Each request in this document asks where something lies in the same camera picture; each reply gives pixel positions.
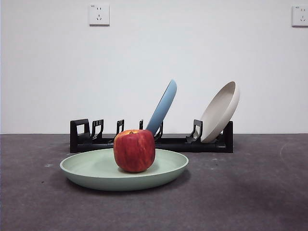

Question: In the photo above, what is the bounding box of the red apple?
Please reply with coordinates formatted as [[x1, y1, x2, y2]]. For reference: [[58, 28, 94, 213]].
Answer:
[[113, 129, 156, 173]]

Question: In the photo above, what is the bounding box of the green plate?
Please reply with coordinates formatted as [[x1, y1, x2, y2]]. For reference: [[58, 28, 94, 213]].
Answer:
[[59, 147, 190, 192]]

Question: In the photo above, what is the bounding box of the blue plate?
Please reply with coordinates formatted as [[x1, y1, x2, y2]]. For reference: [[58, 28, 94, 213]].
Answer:
[[144, 79, 178, 136]]

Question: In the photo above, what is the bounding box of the black plate rack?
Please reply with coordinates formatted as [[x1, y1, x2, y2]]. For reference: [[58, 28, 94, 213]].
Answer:
[[69, 118, 234, 154]]

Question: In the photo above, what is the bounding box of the cream plate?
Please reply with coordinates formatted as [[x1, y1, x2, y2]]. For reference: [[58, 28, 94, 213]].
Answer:
[[200, 80, 241, 143]]

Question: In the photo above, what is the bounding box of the white wall socket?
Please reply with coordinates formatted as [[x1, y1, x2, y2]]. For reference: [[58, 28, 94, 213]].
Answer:
[[89, 3, 111, 26], [291, 5, 308, 27]]

